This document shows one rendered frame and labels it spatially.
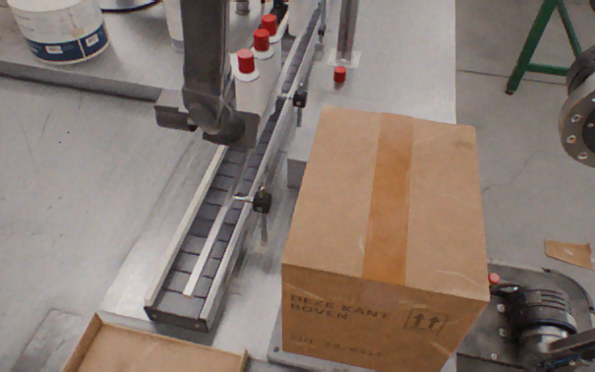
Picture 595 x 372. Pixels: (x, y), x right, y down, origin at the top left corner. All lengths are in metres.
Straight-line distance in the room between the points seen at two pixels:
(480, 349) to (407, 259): 0.99
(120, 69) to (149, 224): 0.49
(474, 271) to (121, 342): 0.57
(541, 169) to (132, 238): 2.00
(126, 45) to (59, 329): 0.79
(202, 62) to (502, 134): 2.12
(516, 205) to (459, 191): 1.63
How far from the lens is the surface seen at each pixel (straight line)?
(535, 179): 2.43
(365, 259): 0.55
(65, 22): 1.31
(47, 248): 1.01
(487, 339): 1.55
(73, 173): 1.12
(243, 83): 0.93
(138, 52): 1.35
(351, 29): 1.30
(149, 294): 0.78
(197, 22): 0.59
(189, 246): 0.86
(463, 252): 0.59
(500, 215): 2.20
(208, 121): 0.71
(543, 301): 1.49
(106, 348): 0.85
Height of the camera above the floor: 1.58
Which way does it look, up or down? 48 degrees down
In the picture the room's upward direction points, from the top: 3 degrees clockwise
